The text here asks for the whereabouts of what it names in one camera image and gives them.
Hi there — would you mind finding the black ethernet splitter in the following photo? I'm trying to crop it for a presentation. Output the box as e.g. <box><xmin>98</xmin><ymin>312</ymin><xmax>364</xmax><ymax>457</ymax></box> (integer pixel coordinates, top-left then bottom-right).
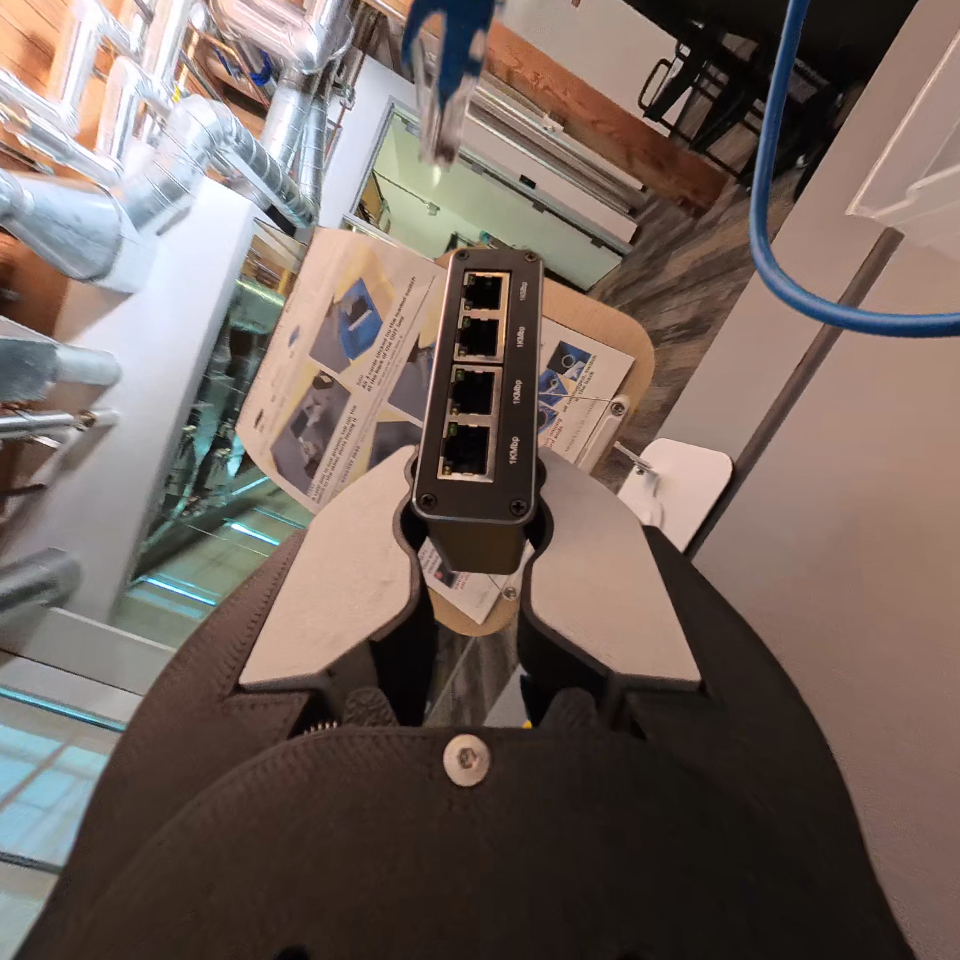
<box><xmin>411</xmin><ymin>249</ymin><xmax>546</xmax><ymax>575</ymax></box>

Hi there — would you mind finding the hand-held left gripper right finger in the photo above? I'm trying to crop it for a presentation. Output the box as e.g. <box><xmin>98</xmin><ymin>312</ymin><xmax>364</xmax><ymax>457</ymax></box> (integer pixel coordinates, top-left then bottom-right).
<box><xmin>519</xmin><ymin>452</ymin><xmax>704</xmax><ymax>693</ymax></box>

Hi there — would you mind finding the chrome sprinkler pipe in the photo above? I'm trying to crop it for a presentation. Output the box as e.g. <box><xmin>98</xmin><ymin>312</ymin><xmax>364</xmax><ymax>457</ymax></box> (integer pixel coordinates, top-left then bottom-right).
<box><xmin>0</xmin><ymin>408</ymin><xmax>121</xmax><ymax>451</ymax></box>

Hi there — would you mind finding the clear plastic bin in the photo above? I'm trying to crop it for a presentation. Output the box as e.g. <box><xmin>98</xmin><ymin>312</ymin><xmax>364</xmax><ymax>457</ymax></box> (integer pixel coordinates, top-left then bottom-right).
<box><xmin>846</xmin><ymin>45</ymin><xmax>960</xmax><ymax>226</ymax></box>

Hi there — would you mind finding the blue ethernet cable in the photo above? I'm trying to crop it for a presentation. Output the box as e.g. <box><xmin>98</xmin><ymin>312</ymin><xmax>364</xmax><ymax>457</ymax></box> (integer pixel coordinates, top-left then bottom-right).
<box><xmin>401</xmin><ymin>0</ymin><xmax>960</xmax><ymax>339</ymax></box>

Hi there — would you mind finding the printed instruction sheet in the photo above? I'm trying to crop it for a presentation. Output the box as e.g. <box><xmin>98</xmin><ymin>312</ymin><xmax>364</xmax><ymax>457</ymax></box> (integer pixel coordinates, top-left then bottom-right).
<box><xmin>234</xmin><ymin>227</ymin><xmax>637</xmax><ymax>625</ymax></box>

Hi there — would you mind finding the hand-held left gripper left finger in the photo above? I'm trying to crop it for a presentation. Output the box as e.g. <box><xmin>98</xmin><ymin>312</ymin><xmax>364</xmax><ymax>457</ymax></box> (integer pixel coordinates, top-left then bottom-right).
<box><xmin>238</xmin><ymin>444</ymin><xmax>432</xmax><ymax>693</ymax></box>

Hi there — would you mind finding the white stand base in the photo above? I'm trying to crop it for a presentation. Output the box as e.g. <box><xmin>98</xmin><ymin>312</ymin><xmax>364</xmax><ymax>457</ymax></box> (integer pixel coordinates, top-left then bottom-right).
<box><xmin>616</xmin><ymin>438</ymin><xmax>734</xmax><ymax>552</ymax></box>

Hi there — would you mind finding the black metal cart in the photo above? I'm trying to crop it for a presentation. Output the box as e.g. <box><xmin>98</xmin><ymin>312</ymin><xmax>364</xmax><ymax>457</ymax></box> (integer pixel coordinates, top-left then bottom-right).
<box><xmin>639</xmin><ymin>33</ymin><xmax>760</xmax><ymax>145</ymax></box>

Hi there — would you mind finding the spiral round silver duct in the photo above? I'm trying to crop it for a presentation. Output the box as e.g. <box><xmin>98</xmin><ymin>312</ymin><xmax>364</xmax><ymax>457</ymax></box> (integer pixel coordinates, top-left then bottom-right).
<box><xmin>161</xmin><ymin>93</ymin><xmax>320</xmax><ymax>230</ymax></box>

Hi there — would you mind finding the large round silver duct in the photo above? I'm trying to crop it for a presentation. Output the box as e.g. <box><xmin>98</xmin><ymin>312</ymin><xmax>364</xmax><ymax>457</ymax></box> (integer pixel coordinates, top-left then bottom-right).
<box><xmin>0</xmin><ymin>168</ymin><xmax>162</xmax><ymax>295</ymax></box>

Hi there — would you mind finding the wooden display board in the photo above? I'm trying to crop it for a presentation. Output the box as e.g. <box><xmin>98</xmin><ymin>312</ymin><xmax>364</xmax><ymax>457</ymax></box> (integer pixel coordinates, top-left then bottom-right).
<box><xmin>285</xmin><ymin>227</ymin><xmax>656</xmax><ymax>639</ymax></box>

